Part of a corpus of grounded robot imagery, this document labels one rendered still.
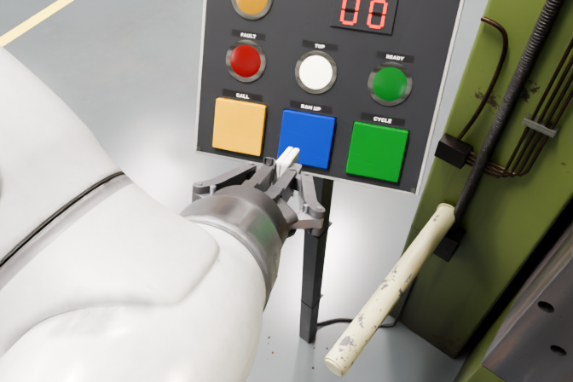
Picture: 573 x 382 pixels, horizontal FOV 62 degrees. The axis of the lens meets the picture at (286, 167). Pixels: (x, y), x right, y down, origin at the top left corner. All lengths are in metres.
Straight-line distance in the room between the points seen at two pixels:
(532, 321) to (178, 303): 0.78
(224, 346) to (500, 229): 0.93
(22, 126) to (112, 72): 2.36
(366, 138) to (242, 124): 0.18
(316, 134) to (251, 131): 0.09
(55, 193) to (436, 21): 0.52
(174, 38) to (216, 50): 2.06
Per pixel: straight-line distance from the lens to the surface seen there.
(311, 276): 1.22
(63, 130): 0.26
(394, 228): 1.85
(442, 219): 1.10
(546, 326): 0.95
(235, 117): 0.70
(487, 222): 1.12
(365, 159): 0.68
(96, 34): 2.92
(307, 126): 0.68
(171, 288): 0.23
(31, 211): 0.24
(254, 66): 0.68
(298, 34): 0.67
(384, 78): 0.66
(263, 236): 0.33
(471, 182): 1.03
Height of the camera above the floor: 1.50
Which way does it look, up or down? 49 degrees down
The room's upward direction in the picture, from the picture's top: straight up
